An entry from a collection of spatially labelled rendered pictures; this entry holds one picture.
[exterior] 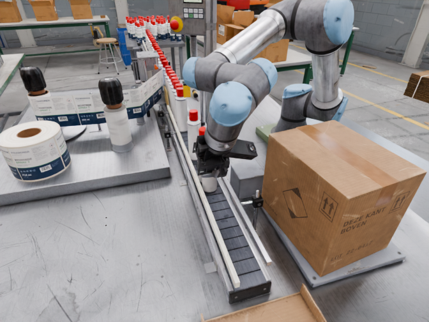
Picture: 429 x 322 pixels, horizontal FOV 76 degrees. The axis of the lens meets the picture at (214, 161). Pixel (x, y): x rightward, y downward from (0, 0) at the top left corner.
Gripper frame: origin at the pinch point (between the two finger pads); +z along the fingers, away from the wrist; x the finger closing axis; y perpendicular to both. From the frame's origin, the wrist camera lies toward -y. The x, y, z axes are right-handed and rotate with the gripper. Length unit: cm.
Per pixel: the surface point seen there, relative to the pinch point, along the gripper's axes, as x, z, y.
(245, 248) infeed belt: 22.7, 1.5, -2.7
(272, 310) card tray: 38.2, -2.2, -3.9
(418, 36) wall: -297, 226, -512
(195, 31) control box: -65, 3, -8
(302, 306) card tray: 39.2, -2.8, -11.2
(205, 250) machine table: 20.0, 8.8, 6.9
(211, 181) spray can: -1.0, 9.4, -0.1
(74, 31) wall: -649, 460, 148
